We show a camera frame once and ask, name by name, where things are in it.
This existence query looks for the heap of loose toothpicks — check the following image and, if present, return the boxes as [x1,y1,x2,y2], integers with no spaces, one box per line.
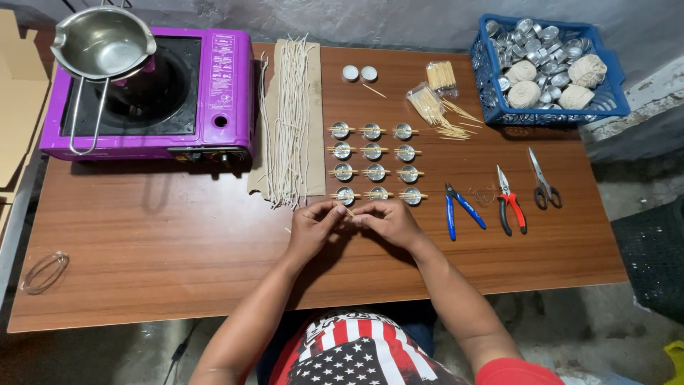
[435,98,484,142]

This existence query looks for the blue plastic basket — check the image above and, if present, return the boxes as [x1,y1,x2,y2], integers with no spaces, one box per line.
[469,14,631,127]

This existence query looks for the black mesh mat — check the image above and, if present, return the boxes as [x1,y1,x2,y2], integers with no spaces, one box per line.
[611,195,684,325]

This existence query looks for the blue handled wire cutters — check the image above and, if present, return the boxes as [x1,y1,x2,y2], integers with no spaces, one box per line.
[445,182,487,242]

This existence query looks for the cream twine ball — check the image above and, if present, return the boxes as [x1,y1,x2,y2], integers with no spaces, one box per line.
[568,54,608,89]
[507,81,542,110]
[558,84,595,111]
[506,59,538,84]

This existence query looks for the steel melting pot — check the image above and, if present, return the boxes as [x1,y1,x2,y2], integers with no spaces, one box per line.
[51,4,158,157]

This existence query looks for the purple portable gas stove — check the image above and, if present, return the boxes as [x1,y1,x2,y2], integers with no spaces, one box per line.
[39,28,255,162]

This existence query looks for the red black pliers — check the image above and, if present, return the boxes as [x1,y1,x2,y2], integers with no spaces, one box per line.
[496,165,529,237]

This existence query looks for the bundle of waxed wicks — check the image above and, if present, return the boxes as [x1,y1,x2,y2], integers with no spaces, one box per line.
[258,34,317,211]

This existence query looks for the clear toothpick packet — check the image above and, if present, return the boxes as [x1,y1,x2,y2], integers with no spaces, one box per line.
[426,61,459,99]
[405,83,447,127]

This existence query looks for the clear plastic ring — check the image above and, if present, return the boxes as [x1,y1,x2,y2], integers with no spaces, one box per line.
[20,251,71,296]

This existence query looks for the black cable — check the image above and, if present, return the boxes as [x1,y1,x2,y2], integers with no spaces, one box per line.
[162,320,200,385]

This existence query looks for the person's left hand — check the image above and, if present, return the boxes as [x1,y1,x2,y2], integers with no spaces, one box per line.
[287,200,348,262]

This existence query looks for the pile of empty metal cups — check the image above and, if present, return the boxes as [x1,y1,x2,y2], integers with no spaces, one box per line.
[483,18,595,111]

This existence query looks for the flag print shirt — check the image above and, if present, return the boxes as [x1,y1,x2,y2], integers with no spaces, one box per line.
[267,309,565,385]

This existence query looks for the stack of flat cardboard boxes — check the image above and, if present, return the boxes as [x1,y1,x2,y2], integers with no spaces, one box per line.
[0,10,57,236]

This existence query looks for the brown cardboard sheet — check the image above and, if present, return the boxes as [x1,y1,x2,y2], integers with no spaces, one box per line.
[247,38,327,200]

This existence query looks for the clear plastic wrapper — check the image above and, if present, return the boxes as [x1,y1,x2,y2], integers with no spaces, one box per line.
[468,184,498,207]

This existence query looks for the black handled scissors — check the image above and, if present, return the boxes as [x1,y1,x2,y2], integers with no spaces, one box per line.
[527,147,563,211]

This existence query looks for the person's right hand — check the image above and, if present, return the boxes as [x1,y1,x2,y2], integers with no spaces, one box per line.
[351,199,431,252]

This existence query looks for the yellow plastic object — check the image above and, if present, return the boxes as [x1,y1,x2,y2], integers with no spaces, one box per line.
[663,340,684,385]

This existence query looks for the rows of wicked tealight cups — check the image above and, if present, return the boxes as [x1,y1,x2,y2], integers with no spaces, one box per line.
[326,122,429,207]

